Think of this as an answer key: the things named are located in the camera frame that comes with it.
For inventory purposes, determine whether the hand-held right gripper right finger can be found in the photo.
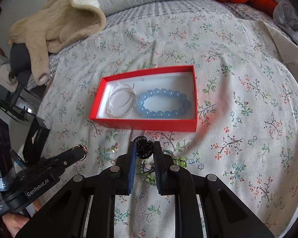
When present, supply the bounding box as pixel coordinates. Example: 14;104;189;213
153;141;275;238

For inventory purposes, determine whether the red jewelry box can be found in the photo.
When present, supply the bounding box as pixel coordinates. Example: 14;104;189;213
89;65;198;132

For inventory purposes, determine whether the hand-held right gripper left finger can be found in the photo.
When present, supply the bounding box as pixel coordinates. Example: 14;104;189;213
15;141;137;238

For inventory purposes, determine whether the silver bead bracelet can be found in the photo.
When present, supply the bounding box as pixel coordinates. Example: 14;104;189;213
106;84;137;119

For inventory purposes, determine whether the black flower hair clip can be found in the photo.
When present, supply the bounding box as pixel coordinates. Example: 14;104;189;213
135;136;153;158

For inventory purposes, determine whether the green bead bracelet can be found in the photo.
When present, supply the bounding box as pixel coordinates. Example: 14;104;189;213
139;157;189;186

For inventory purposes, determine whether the dark grey chair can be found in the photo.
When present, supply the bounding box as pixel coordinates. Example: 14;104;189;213
9;43;33;80

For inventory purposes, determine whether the blue bead bracelet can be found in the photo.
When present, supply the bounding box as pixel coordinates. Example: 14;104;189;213
137;89;191;119

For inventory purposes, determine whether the person's left hand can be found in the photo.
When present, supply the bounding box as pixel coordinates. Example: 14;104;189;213
2;214;31;237

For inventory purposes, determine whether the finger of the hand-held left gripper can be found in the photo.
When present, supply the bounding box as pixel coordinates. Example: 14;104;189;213
50;151;88;177
40;147;85;166

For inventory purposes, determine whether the white crumpled cloth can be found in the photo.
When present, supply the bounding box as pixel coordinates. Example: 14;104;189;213
273;0;298;47

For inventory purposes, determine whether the black patterned box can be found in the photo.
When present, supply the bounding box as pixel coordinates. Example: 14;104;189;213
0;115;12;179

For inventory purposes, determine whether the black cardboard box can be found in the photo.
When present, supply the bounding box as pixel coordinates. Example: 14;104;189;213
23;116;50;164

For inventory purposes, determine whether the beige fleece jacket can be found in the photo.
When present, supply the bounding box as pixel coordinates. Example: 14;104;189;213
8;0;107;86

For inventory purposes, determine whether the thin multicolour bead bracelet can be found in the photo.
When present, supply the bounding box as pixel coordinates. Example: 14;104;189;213
137;149;176;176

